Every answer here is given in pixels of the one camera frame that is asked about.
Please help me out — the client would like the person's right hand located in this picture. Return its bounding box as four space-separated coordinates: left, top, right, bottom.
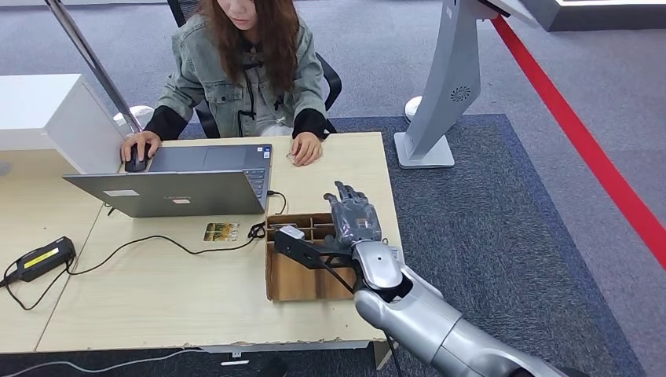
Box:
120 130 163 163

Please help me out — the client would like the person's left hand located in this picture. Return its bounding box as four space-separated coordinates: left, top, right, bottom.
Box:
288 131 324 167

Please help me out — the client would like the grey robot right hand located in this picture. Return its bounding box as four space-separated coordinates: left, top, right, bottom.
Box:
322 181 383 250

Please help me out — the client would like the black computer mouse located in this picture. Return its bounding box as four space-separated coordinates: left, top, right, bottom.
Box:
124 143 153 174

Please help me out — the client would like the wooden organizer box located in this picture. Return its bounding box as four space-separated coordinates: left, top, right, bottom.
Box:
265 212 360 303

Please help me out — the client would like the person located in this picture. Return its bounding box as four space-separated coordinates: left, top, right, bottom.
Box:
120 0 329 167

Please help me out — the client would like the green yellow picture card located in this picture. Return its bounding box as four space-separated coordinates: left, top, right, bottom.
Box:
203 222 240 243

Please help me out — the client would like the grey laptop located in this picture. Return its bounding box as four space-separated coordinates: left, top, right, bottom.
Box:
62 144 273 218

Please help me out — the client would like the black office chair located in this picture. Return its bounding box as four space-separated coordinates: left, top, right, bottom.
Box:
166 0 343 139

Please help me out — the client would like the chrome stanchion pole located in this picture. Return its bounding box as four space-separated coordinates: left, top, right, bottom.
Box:
44 0 156 139

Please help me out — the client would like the round chrome stanchion base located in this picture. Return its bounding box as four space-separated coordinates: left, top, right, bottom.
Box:
404 95 423 123

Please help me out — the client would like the white cabinet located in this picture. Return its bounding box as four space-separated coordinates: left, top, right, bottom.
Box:
0 74 131 175

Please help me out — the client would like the wooden desk leg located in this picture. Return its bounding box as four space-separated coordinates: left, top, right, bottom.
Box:
373 340 399 371

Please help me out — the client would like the black power adapter yellow label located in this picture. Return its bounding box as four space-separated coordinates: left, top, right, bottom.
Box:
14 236 77 284

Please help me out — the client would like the grey kiosk stand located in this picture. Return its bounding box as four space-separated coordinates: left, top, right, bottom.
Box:
393 0 540 170

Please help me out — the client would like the white display platform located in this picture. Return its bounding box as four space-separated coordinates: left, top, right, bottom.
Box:
520 0 666 32

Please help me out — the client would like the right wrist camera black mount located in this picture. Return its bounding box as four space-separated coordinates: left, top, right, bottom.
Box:
274 225 360 272

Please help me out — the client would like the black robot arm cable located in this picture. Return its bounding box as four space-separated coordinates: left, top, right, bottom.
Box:
317 260 404 377

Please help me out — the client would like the thin black power cable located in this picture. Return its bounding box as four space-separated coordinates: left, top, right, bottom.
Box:
2 189 287 312

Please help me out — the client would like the white floor cable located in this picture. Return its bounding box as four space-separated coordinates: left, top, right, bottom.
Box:
0 347 207 377

